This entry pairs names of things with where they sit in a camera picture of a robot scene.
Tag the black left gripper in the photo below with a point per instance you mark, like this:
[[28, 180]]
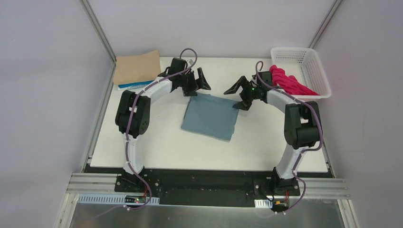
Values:
[[191, 84]]

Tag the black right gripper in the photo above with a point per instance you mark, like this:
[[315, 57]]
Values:
[[247, 92]]

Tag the grey-blue t shirt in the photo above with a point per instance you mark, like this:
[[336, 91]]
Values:
[[210, 116]]

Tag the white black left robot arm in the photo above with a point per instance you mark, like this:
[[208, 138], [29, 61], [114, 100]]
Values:
[[133, 112]]

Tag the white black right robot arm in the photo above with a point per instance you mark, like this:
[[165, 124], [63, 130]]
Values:
[[302, 125]]

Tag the pink red t shirt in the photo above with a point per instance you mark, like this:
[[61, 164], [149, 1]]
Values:
[[289, 83]]

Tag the folded blue white t shirt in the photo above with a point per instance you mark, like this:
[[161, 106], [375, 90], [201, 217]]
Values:
[[134, 85]]

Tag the white plastic laundry basket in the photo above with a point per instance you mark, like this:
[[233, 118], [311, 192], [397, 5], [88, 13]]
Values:
[[305, 65]]

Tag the folded tan t shirt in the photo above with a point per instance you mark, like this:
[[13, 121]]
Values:
[[137, 68]]

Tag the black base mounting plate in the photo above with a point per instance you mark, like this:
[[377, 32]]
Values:
[[200, 188]]

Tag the right controller circuit board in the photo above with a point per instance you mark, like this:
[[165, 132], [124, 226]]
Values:
[[281, 204]]

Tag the controller circuit board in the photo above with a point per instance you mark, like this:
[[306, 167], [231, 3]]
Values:
[[281, 204], [133, 199]]

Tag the left controller circuit board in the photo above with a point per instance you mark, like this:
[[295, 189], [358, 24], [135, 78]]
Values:
[[133, 199]]

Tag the aluminium front rail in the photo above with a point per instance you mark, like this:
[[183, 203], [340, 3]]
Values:
[[102, 183]]

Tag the left aluminium frame post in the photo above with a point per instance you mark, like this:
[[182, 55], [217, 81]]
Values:
[[98, 29]]

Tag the aluminium frame post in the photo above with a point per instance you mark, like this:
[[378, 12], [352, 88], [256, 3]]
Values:
[[336, 4], [98, 29]]

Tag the right aluminium frame post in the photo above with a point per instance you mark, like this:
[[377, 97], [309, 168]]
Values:
[[336, 4]]

